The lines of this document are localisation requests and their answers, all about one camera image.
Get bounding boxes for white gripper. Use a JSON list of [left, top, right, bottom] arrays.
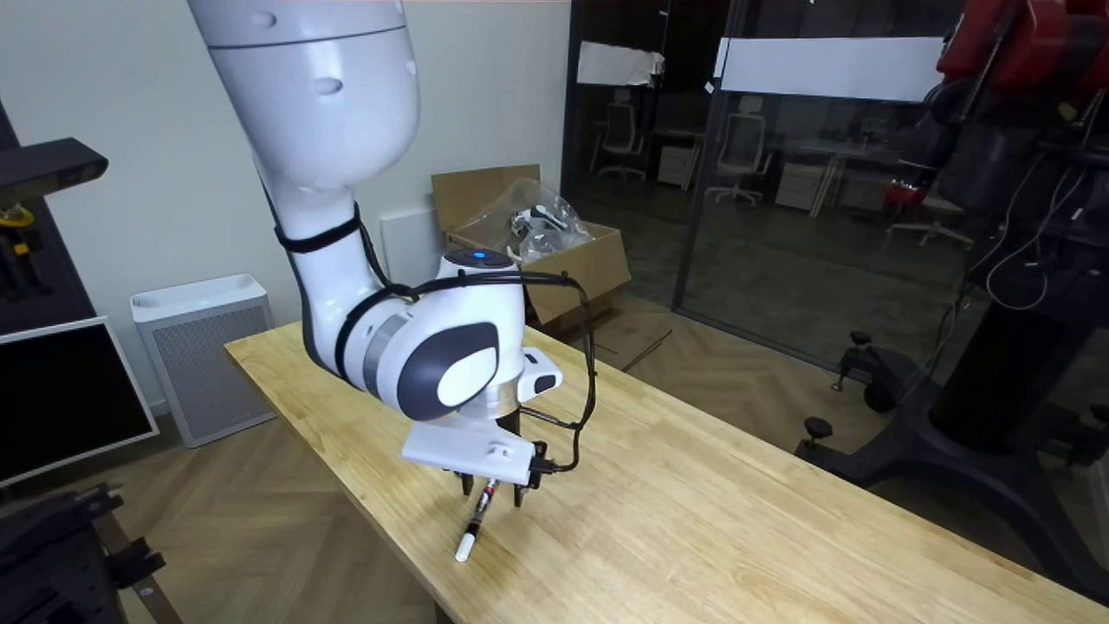
[[403, 416, 532, 508]]

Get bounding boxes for black marker with white cap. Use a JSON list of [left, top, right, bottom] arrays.
[[455, 477, 499, 563]]

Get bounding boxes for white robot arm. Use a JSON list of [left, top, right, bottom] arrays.
[[186, 0, 558, 488]]

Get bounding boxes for open cardboard box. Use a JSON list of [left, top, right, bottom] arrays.
[[428, 166, 670, 366]]

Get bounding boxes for clear plastic bag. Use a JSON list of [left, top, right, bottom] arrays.
[[491, 193, 589, 263]]

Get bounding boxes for white office chair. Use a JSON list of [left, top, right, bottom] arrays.
[[703, 113, 768, 204]]

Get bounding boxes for black shelf cabinet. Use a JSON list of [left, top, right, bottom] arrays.
[[0, 106, 160, 488]]

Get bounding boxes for red robot on stand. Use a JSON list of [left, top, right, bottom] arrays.
[[930, 0, 1109, 100]]

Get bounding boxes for black pedestal stand with wheels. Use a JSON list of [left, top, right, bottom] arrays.
[[797, 124, 1109, 603]]

